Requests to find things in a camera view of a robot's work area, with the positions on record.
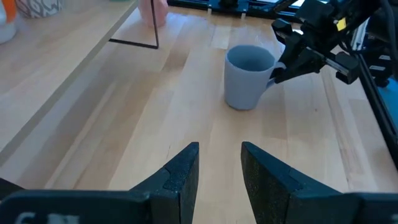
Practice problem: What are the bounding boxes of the pink mug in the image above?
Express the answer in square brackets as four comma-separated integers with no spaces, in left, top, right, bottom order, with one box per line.
[138,0,170,28]

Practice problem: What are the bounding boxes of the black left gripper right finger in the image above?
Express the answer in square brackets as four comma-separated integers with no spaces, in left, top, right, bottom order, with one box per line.
[241,141,361,224]

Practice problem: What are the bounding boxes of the wooden shelf black legs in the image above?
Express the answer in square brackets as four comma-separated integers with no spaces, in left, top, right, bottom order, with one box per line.
[0,0,160,166]

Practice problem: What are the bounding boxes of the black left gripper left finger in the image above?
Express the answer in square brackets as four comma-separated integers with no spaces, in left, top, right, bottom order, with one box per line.
[131,141,200,224]

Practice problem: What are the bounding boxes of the orange mug white handle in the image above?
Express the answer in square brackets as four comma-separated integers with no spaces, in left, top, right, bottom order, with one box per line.
[0,0,17,45]

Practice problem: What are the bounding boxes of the red-rimmed grey patterned mug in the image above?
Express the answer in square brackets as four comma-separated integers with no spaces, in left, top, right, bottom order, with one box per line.
[15,0,65,19]

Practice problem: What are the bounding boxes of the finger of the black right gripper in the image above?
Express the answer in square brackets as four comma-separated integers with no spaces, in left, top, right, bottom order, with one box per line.
[273,33,307,79]
[274,49,326,84]

